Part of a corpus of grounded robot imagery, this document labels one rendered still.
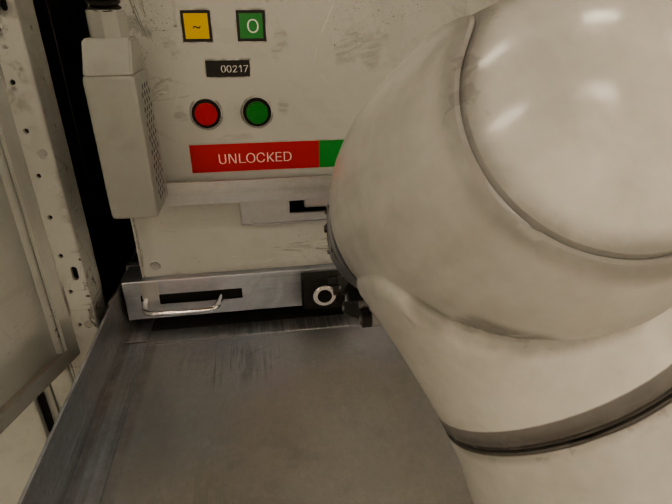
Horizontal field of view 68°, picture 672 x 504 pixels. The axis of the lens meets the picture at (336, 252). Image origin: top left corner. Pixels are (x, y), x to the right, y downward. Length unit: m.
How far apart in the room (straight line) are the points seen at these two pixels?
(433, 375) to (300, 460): 0.37
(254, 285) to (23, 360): 0.29
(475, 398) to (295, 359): 0.50
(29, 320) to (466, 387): 0.61
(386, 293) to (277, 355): 0.51
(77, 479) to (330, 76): 0.51
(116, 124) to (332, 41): 0.26
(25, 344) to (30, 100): 0.29
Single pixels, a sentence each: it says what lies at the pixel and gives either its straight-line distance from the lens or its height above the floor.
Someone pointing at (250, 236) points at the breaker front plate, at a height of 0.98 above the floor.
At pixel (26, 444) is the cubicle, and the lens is 0.85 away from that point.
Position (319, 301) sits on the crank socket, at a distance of 0.69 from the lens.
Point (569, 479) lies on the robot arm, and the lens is 0.18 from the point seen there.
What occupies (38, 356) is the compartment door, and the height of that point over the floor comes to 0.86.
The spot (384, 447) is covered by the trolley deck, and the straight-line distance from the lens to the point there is 0.55.
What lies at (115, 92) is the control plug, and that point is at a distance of 0.53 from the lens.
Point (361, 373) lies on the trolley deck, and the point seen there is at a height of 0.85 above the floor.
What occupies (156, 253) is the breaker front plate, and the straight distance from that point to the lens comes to 0.70.
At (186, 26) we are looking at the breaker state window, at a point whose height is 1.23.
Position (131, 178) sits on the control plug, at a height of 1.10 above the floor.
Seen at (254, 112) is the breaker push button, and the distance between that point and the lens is 0.62.
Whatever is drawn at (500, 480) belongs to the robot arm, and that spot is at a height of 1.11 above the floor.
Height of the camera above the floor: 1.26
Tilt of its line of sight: 26 degrees down
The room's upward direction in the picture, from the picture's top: straight up
